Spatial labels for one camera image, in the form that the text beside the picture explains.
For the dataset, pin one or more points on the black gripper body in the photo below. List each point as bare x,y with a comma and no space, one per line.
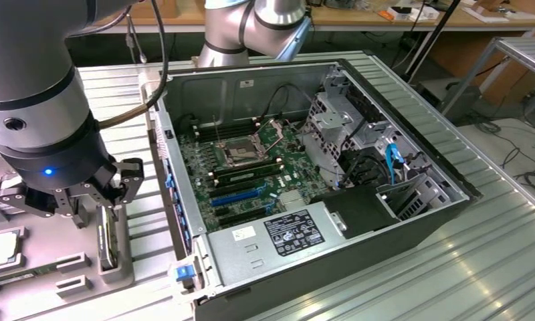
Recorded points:
58,174

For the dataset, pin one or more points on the Nvidia graphics card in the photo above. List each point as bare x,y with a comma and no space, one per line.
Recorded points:
107,240

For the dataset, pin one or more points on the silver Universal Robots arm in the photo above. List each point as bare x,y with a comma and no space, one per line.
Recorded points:
31,67

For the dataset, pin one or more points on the grey parts rack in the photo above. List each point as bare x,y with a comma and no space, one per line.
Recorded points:
40,240

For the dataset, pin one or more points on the blue card retainer strip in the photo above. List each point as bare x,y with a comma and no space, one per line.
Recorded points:
182,222

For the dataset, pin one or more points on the short black expansion slot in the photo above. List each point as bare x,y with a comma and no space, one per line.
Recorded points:
223,212

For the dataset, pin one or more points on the green RAM stick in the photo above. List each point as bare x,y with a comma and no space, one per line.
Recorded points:
15,278

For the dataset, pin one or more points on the thin locking lever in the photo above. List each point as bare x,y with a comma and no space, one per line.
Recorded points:
217,130

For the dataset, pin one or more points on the long black expansion slot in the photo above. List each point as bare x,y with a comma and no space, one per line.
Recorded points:
238,190
245,216

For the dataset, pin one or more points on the blue expansion slot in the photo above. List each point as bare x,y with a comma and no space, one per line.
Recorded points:
241,198

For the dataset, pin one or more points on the black RAM slot row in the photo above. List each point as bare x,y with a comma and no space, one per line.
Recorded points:
245,167
237,127

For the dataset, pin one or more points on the CPU socket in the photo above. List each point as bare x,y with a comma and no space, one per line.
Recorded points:
243,154

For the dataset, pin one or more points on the black RAM stick with label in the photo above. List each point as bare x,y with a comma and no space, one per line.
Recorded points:
250,176

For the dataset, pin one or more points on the blue case latch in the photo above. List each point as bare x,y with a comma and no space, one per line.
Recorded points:
183,272

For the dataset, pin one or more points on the grey power supply unit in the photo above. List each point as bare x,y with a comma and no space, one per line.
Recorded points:
245,257

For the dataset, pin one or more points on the metal socket cover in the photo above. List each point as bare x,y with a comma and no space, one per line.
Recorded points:
274,128

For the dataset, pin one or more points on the silver chipset heatsink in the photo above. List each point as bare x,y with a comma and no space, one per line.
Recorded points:
293,199

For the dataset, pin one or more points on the green motherboard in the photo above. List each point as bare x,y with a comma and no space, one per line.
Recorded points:
294,157

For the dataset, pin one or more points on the silver perforated drive cage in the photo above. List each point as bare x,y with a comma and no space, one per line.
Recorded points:
330,115

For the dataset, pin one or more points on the open black PC case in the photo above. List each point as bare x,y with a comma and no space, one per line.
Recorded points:
361,267

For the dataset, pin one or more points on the silver disk bay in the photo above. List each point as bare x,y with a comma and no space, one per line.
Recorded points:
429,194

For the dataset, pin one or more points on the small orange box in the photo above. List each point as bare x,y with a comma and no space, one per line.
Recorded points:
389,15

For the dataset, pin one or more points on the black box on floor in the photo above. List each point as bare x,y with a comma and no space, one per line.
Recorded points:
466,100

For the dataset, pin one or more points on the small black device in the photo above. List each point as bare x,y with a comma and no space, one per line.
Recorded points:
401,9

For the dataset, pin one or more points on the black slanted pole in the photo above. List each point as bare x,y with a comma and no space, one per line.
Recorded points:
434,33

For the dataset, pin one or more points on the small white box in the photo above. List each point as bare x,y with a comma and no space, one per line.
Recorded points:
424,14

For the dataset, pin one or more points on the white flat package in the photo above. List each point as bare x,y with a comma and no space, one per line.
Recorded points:
486,15

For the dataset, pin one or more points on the metal frame slat table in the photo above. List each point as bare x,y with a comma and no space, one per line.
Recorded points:
524,53

